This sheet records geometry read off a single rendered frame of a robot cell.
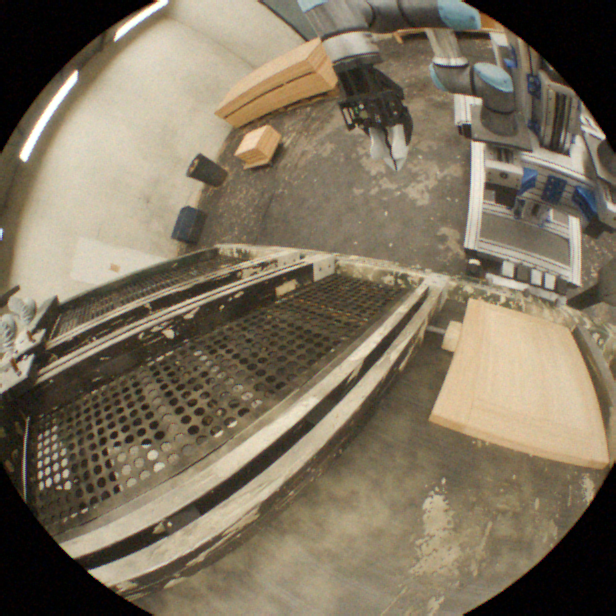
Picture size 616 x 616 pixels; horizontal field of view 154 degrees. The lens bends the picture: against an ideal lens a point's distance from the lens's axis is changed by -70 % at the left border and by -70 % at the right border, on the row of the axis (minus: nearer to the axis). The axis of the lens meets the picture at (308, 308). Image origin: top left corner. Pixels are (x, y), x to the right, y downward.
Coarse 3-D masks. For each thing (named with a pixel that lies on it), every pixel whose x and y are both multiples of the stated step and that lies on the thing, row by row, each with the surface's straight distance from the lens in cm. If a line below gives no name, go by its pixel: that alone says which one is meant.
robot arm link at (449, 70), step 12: (432, 36) 84; (444, 36) 83; (444, 48) 84; (456, 48) 85; (432, 60) 89; (444, 60) 85; (456, 60) 85; (432, 72) 88; (444, 72) 86; (456, 72) 85; (468, 72) 86; (444, 84) 88; (456, 84) 86; (468, 84) 85
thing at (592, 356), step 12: (576, 324) 86; (576, 336) 84; (588, 336) 82; (588, 348) 75; (588, 360) 73; (600, 360) 71; (600, 372) 66; (600, 384) 65; (612, 384) 65; (600, 396) 64; (612, 396) 61; (600, 408) 62; (612, 408) 59; (612, 420) 57; (612, 432) 56; (612, 444) 55; (612, 456) 54
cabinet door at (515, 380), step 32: (480, 320) 63; (512, 320) 71; (544, 320) 81; (480, 352) 50; (512, 352) 55; (544, 352) 62; (576, 352) 72; (448, 384) 40; (480, 384) 43; (512, 384) 46; (544, 384) 51; (576, 384) 59; (448, 416) 35; (480, 416) 37; (512, 416) 40; (544, 416) 44; (576, 416) 50; (512, 448) 38; (544, 448) 40; (576, 448) 45
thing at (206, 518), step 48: (432, 288) 64; (384, 336) 38; (336, 384) 28; (384, 384) 32; (288, 432) 25; (336, 432) 24; (192, 480) 24; (240, 480) 24; (288, 480) 22; (144, 528) 25; (192, 528) 22; (240, 528) 23; (96, 576) 28; (144, 576) 25
